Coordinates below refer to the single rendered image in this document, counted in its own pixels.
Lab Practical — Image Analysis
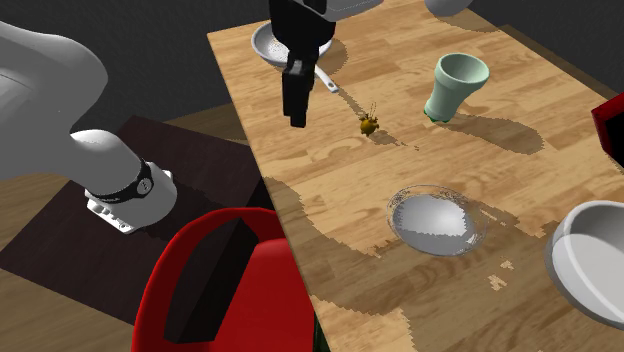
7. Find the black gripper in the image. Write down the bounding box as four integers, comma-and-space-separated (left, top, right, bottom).
268, 0, 338, 129

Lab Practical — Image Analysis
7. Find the grey frying pan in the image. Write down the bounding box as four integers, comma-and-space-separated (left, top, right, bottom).
250, 21, 340, 94

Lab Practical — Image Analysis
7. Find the small yellow insect figure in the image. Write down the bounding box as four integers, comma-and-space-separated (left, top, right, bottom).
359, 101, 381, 137

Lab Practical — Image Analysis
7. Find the dark robot stand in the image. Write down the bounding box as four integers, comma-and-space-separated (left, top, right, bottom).
0, 114, 275, 328

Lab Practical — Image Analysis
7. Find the wooden table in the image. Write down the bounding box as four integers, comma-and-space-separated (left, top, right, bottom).
206, 0, 624, 352

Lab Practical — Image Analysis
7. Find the pale green vase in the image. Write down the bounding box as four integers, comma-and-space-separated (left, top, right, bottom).
422, 52, 491, 124

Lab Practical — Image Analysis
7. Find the clear glass bowl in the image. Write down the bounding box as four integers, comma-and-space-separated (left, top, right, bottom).
385, 184, 489, 258

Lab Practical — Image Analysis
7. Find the red chair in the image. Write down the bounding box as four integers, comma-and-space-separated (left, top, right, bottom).
130, 206, 319, 352

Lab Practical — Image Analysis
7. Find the red box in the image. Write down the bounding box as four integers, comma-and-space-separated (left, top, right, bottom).
590, 91, 624, 170

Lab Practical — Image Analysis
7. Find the white bowl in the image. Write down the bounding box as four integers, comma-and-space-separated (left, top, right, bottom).
543, 199, 624, 332

